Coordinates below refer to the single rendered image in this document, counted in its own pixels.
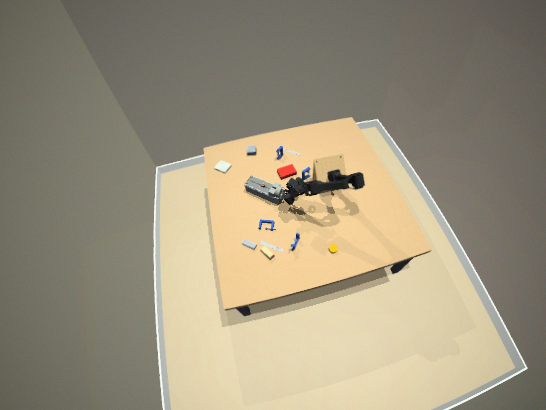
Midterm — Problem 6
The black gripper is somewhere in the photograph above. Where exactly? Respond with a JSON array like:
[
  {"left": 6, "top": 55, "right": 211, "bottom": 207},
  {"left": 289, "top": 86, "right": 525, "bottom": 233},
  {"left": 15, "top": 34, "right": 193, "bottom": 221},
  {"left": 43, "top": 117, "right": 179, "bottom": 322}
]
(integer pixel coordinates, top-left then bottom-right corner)
[{"left": 284, "top": 177, "right": 304, "bottom": 205}]

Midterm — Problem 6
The red rectangular block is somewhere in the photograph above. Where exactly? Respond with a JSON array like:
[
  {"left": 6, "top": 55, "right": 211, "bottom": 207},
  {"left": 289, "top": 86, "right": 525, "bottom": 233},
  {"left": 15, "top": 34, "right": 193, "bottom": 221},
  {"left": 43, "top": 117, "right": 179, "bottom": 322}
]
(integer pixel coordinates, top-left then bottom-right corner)
[{"left": 277, "top": 164, "right": 297, "bottom": 180}]

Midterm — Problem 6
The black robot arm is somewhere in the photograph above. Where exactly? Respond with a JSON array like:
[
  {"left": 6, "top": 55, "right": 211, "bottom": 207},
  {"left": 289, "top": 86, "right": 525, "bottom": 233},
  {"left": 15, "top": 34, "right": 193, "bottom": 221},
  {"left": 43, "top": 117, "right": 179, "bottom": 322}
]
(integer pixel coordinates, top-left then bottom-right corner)
[{"left": 286, "top": 169, "right": 366, "bottom": 198}]

